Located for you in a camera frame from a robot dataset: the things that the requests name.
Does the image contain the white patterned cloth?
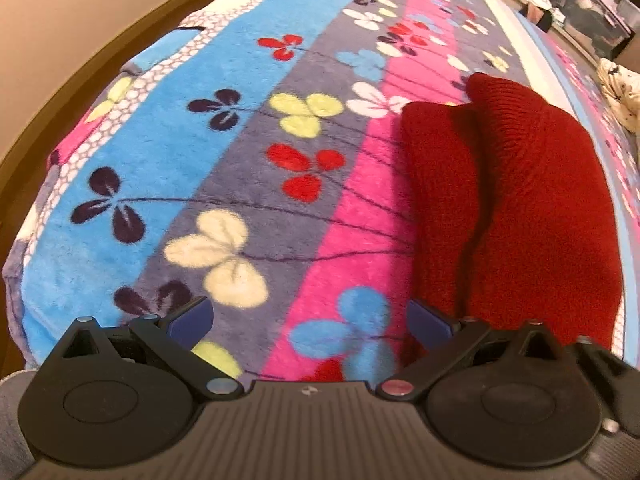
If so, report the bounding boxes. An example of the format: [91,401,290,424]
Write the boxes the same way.
[596,58,640,134]

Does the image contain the dark pink garment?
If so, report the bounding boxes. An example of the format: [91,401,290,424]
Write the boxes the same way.
[520,2,557,32]

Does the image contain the grey cloth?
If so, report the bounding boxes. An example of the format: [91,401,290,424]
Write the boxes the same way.
[0,369,40,480]

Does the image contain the dark storage bin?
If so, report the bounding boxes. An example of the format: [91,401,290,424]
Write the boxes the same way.
[549,0,632,59]

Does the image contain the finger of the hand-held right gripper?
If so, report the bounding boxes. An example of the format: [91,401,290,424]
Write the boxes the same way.
[564,335,640,443]

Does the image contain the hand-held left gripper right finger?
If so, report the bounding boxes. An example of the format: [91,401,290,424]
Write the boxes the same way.
[374,297,572,402]

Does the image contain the red knitted sweater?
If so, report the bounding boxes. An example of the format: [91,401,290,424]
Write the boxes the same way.
[400,72,626,363]

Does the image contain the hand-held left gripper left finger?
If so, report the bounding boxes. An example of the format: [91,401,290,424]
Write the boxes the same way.
[59,295,245,401]

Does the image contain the floral striped fleece blanket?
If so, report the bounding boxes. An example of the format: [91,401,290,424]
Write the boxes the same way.
[2,0,640,386]

